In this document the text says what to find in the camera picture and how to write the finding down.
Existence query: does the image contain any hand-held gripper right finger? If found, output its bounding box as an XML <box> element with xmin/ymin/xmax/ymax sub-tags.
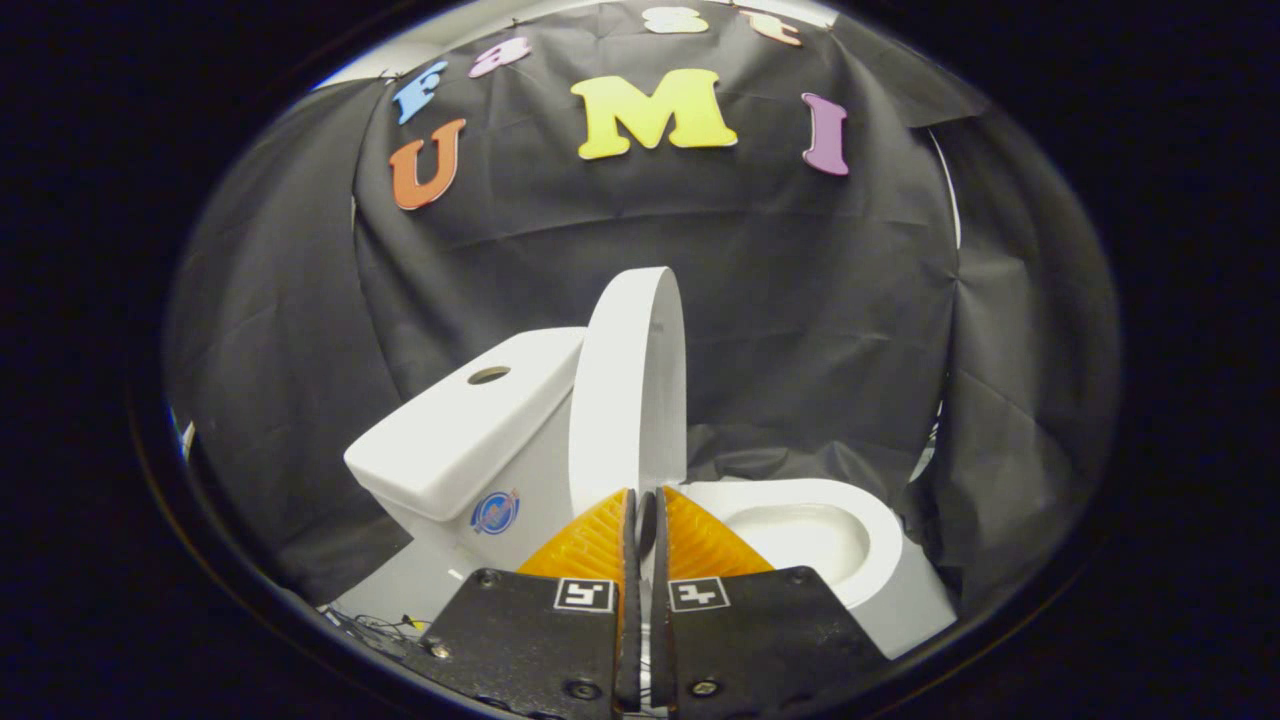
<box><xmin>650</xmin><ymin>487</ymin><xmax>891</xmax><ymax>712</ymax></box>

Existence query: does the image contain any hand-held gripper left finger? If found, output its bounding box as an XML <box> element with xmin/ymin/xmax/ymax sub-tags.
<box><xmin>405</xmin><ymin>488</ymin><xmax>642</xmax><ymax>714</ymax></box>

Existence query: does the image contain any white toilet lid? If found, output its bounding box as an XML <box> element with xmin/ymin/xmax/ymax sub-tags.
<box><xmin>568</xmin><ymin>266</ymin><xmax>689</xmax><ymax>517</ymax></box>

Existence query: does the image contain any white toilet seat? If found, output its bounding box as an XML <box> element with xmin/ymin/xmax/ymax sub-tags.
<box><xmin>684</xmin><ymin>478</ymin><xmax>905</xmax><ymax>610</ymax></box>

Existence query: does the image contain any white ceramic toilet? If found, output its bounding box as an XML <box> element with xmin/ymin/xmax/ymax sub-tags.
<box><xmin>344</xmin><ymin>327</ymin><xmax>959</xmax><ymax>661</ymax></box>

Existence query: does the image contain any white cistern cover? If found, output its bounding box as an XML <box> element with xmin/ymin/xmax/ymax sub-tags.
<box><xmin>344</xmin><ymin>327</ymin><xmax>589</xmax><ymax>523</ymax></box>

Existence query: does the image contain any black backdrop cloth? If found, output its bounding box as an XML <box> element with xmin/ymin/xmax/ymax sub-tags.
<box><xmin>165</xmin><ymin>0</ymin><xmax>1121</xmax><ymax>613</ymax></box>

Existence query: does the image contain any thin black floor cable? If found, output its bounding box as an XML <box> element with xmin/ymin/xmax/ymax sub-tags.
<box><xmin>328</xmin><ymin>603</ymin><xmax>443</xmax><ymax>656</ymax></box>

